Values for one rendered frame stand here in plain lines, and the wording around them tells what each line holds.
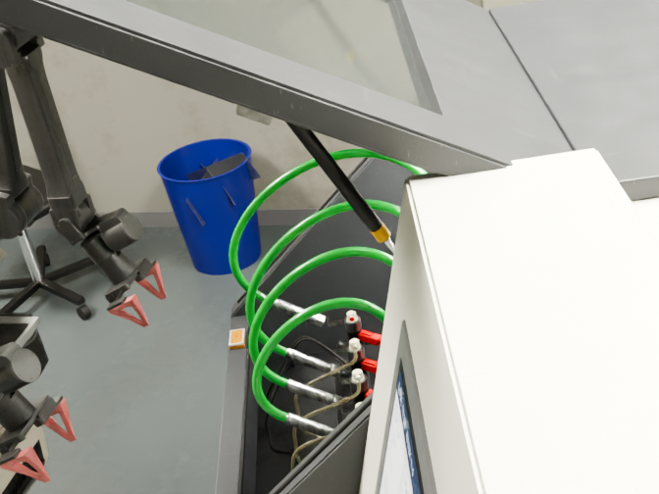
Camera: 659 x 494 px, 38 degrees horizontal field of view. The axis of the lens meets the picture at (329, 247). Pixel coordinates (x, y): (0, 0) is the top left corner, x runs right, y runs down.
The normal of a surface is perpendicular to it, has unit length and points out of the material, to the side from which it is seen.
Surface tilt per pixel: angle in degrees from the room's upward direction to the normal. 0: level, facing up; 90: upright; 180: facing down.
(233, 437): 0
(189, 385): 0
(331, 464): 90
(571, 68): 0
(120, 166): 90
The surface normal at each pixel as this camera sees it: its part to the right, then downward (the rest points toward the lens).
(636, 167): -0.15, -0.85
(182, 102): -0.22, 0.53
